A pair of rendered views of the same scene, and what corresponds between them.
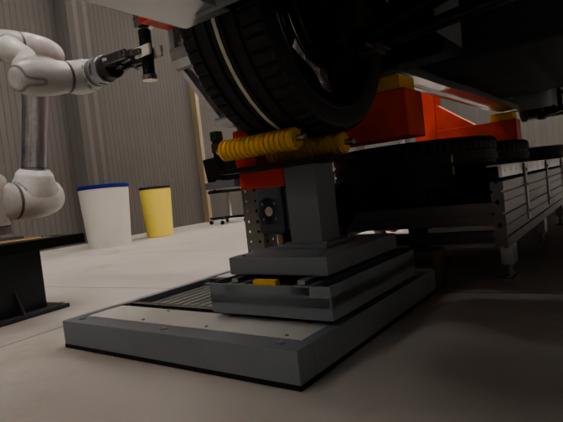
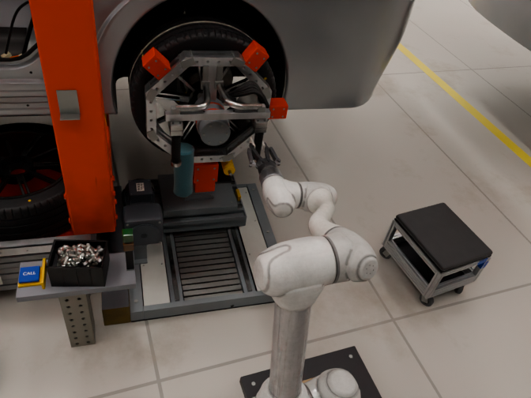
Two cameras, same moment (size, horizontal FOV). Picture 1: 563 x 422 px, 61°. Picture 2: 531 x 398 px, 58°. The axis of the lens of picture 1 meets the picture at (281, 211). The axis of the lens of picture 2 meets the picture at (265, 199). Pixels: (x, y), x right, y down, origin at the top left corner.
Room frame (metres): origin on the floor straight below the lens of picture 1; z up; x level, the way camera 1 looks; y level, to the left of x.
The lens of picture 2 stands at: (2.79, 1.28, 2.03)
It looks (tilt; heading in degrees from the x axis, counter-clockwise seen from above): 42 degrees down; 212
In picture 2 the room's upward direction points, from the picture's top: 11 degrees clockwise
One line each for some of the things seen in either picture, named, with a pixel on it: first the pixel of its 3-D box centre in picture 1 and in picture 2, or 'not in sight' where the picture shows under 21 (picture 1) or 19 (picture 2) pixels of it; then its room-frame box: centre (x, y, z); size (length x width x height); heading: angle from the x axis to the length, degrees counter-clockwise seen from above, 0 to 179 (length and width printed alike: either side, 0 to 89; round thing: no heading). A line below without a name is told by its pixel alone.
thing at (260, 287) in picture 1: (320, 278); (196, 202); (1.33, -0.09, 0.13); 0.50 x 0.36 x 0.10; 144
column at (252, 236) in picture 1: (260, 230); (77, 309); (2.23, 0.10, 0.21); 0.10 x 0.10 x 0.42; 54
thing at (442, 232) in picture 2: not in sight; (433, 253); (0.70, 1.10, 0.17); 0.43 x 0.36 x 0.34; 64
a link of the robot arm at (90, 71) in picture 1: (102, 70); (271, 178); (1.56, 0.52, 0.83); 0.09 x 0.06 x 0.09; 144
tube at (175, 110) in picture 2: not in sight; (191, 89); (1.58, 0.09, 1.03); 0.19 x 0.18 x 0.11; 54
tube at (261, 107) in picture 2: not in sight; (240, 88); (1.43, 0.21, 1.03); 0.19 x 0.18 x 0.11; 54
